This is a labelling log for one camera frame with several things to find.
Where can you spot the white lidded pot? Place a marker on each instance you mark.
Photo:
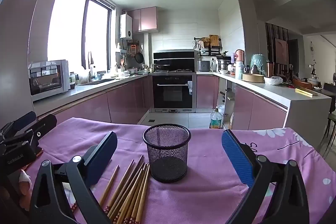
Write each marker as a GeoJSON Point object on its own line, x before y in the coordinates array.
{"type": "Point", "coordinates": [313, 81]}

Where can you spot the bundle of wooden chopsticks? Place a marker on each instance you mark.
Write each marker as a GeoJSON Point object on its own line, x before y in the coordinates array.
{"type": "Point", "coordinates": [136, 187]}

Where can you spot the white thermos bottle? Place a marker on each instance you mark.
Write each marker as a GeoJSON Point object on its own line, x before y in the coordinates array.
{"type": "Point", "coordinates": [239, 71]}

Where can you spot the kitchen sink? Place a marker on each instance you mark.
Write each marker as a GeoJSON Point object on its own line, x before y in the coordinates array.
{"type": "Point", "coordinates": [98, 81]}

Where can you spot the stainless steel pot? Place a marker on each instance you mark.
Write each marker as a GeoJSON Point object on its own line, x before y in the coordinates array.
{"type": "Point", "coordinates": [223, 65]}

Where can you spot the hanging kitchen utensils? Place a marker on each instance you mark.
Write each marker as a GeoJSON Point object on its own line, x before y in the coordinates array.
{"type": "Point", "coordinates": [130, 52]}

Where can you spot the yellow wooden box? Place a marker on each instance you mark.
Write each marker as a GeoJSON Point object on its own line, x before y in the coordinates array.
{"type": "Point", "coordinates": [305, 92]}

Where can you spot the pink wall cabinet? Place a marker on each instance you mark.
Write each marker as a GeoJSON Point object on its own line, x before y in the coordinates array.
{"type": "Point", "coordinates": [147, 19]}

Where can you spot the clear plastic food bag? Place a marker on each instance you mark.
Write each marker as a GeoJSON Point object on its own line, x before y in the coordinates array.
{"type": "Point", "coordinates": [231, 121]}

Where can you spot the pink wall painting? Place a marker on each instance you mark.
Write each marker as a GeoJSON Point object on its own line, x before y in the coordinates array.
{"type": "Point", "coordinates": [281, 50]}

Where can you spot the black range hood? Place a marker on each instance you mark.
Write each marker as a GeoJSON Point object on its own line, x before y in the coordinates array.
{"type": "Point", "coordinates": [173, 58]}

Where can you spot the black mesh pen holder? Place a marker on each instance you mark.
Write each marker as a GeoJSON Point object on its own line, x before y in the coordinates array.
{"type": "Point", "coordinates": [168, 161]}

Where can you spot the white bowl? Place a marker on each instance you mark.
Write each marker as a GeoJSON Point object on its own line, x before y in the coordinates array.
{"type": "Point", "coordinates": [223, 72]}

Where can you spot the person's left hand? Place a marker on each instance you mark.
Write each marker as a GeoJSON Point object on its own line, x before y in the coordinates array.
{"type": "Point", "coordinates": [25, 187]}

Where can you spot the white microwave oven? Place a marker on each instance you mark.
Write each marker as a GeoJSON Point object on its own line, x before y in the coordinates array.
{"type": "Point", "coordinates": [47, 79]}

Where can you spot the round wooden box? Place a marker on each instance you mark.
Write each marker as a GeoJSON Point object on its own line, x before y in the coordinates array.
{"type": "Point", "coordinates": [252, 78]}

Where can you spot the purple floral tablecloth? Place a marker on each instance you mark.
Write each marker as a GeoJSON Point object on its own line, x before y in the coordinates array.
{"type": "Point", "coordinates": [204, 187]}

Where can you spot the black built-in oven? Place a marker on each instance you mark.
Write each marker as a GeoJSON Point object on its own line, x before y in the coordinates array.
{"type": "Point", "coordinates": [170, 92]}

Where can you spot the grey rice cooker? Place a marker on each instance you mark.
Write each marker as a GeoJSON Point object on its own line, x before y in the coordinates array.
{"type": "Point", "coordinates": [203, 66]}

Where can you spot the black wall rack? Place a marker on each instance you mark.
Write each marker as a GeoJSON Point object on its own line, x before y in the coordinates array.
{"type": "Point", "coordinates": [210, 50]}

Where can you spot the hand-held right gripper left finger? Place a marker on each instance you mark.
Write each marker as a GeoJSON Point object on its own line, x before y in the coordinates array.
{"type": "Point", "coordinates": [101, 155]}

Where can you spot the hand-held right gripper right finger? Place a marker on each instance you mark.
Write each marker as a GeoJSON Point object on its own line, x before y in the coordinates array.
{"type": "Point", "coordinates": [235, 158]}

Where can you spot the pink kettle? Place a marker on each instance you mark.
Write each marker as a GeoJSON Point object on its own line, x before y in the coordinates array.
{"type": "Point", "coordinates": [239, 56]}

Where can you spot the wooden cutting board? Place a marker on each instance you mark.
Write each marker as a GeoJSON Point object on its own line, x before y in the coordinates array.
{"type": "Point", "coordinates": [214, 40]}

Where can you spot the glass jar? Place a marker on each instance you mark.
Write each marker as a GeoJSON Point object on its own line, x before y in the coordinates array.
{"type": "Point", "coordinates": [72, 79]}

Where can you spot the white plastic bag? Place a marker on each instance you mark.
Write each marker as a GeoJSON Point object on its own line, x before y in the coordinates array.
{"type": "Point", "coordinates": [273, 81]}

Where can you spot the pink kitchen base cabinet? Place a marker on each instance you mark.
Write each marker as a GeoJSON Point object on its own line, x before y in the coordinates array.
{"type": "Point", "coordinates": [265, 113]}
{"type": "Point", "coordinates": [118, 106]}

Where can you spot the gas stove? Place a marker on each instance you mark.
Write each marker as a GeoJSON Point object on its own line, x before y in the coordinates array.
{"type": "Point", "coordinates": [181, 71]}

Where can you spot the kitchen window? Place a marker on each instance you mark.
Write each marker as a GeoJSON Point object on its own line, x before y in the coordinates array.
{"type": "Point", "coordinates": [68, 29]}

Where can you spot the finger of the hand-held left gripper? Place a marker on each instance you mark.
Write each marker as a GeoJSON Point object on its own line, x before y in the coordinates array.
{"type": "Point", "coordinates": [44, 123]}
{"type": "Point", "coordinates": [23, 120]}

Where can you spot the cooking oil bottle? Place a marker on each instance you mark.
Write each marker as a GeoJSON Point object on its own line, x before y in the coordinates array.
{"type": "Point", "coordinates": [216, 120]}

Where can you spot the copper tumbler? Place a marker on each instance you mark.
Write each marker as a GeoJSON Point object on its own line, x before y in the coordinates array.
{"type": "Point", "coordinates": [270, 69]}

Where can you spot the black frying pan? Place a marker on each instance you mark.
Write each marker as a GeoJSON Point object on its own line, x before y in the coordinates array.
{"type": "Point", "coordinates": [139, 57]}

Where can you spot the white gas water heater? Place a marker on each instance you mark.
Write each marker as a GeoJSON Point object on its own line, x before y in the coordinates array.
{"type": "Point", "coordinates": [126, 27]}

